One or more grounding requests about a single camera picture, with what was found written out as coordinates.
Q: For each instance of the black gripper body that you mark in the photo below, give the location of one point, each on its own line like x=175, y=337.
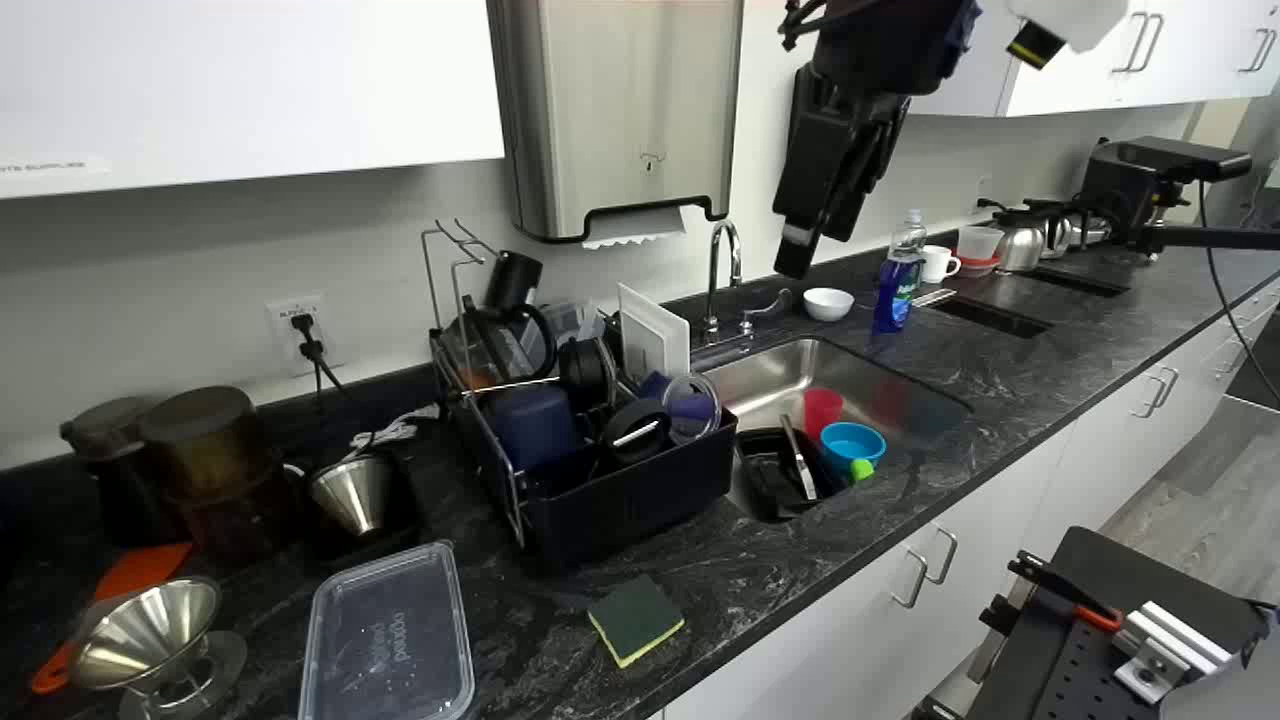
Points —
x=852, y=135

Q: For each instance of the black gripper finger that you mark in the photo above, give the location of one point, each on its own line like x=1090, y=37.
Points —
x=847, y=205
x=802, y=225

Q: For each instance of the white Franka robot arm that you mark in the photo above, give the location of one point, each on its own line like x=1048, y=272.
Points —
x=1067, y=19

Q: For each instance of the blue dish soap bottle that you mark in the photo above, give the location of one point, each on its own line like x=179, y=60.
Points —
x=898, y=293

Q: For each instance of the black dish rack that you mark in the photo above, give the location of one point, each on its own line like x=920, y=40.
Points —
x=624, y=506

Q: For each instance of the chrome sink faucet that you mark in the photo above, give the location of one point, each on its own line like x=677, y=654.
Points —
x=723, y=261

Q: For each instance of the white mug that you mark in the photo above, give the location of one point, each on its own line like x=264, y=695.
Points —
x=937, y=264

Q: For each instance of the white paper towel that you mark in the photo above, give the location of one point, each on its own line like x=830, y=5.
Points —
x=641, y=225

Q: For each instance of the steel kettle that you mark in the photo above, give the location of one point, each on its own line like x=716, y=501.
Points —
x=1024, y=244

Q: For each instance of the white square plate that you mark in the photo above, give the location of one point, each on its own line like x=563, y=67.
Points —
x=654, y=332

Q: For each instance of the stainless steel sink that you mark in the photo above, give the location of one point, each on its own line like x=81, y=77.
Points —
x=880, y=394

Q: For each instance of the clear lid blue slider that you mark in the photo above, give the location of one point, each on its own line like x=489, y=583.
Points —
x=692, y=411

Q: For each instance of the stainless paper towel dispenser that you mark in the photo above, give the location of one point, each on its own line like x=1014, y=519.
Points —
x=614, y=104

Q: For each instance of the silver table knife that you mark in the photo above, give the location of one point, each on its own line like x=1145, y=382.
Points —
x=797, y=464

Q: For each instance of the black plastic tray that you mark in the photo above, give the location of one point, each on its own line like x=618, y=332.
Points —
x=767, y=482

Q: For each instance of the black round strainer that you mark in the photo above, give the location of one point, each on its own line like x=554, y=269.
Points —
x=586, y=368

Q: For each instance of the black round lid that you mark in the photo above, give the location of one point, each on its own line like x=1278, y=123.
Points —
x=634, y=432

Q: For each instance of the black bottle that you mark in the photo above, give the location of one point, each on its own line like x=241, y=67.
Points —
x=514, y=283

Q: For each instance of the dark round glass lid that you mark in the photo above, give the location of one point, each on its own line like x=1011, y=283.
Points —
x=504, y=344

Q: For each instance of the dark blue tumbler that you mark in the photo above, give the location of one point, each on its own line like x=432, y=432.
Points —
x=532, y=427

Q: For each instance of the white lower cabinets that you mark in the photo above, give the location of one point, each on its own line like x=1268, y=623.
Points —
x=1041, y=482

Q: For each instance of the green yellow sponge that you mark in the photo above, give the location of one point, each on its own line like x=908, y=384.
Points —
x=639, y=623

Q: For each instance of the black tool orange grip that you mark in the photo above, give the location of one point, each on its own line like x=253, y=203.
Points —
x=1067, y=599

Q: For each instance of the white crumpled cloth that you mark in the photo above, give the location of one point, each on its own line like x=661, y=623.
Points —
x=399, y=430

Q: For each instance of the black equipment cart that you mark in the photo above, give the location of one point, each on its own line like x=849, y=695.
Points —
x=1055, y=664

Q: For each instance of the small steel cone dripper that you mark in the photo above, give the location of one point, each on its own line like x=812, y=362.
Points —
x=354, y=492

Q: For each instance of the wide white upper cabinet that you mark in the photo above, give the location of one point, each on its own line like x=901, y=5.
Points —
x=241, y=80

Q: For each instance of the dark brown canister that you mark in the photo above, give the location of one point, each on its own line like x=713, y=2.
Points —
x=205, y=447

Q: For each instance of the black canister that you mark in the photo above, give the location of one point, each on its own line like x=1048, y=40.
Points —
x=106, y=453

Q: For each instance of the orange spatula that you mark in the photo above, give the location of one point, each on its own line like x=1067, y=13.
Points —
x=127, y=573

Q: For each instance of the large steel funnel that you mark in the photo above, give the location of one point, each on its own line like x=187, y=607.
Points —
x=143, y=633

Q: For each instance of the black camera stand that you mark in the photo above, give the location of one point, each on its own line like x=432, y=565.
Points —
x=1126, y=187

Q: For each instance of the white wall power outlet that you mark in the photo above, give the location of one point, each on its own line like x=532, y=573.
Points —
x=280, y=332

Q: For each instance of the silver metal bracket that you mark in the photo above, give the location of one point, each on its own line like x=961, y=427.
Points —
x=1172, y=647

